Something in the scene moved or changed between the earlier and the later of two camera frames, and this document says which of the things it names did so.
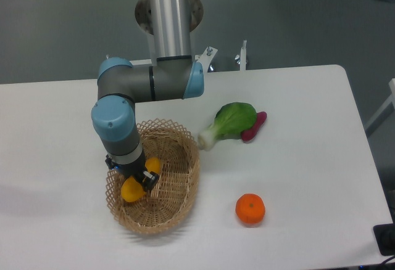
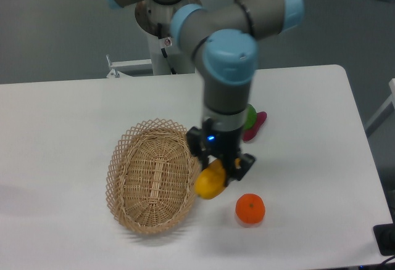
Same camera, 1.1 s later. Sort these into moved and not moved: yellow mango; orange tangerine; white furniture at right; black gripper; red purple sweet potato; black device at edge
Moved: yellow mango; black gripper
Not moved: white furniture at right; black device at edge; red purple sweet potato; orange tangerine
